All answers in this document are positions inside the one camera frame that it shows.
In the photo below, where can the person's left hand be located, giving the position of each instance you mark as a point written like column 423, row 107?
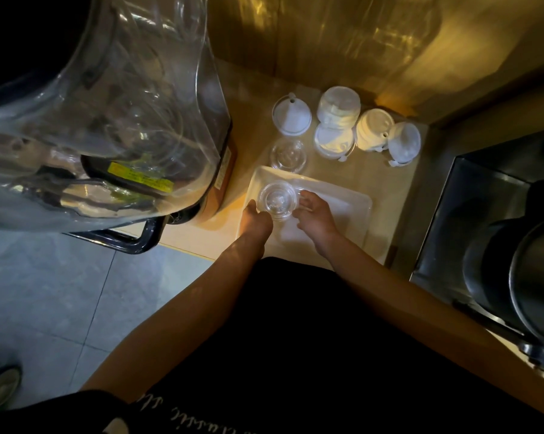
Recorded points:
column 256, row 230

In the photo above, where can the person's right hand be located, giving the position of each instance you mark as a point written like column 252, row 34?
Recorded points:
column 319, row 223

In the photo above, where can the white plastic tray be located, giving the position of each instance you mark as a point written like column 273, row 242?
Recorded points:
column 344, row 212

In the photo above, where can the tall stack of white lids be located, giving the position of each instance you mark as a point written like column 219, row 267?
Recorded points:
column 338, row 107

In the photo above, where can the person's left forearm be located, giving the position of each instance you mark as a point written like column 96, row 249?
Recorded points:
column 186, row 320

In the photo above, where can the person's right forearm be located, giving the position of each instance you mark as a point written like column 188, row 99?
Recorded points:
column 434, row 325

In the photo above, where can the person's black shirt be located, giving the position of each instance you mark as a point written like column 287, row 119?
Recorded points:
column 299, row 334

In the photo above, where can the steel pot machine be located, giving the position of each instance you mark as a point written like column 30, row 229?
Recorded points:
column 471, row 212

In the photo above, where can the blender with clear cover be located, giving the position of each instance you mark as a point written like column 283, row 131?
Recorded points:
column 140, row 108

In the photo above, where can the steel round pot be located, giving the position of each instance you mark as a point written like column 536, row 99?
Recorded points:
column 538, row 284

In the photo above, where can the black blender jar top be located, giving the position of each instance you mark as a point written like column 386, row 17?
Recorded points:
column 27, row 49

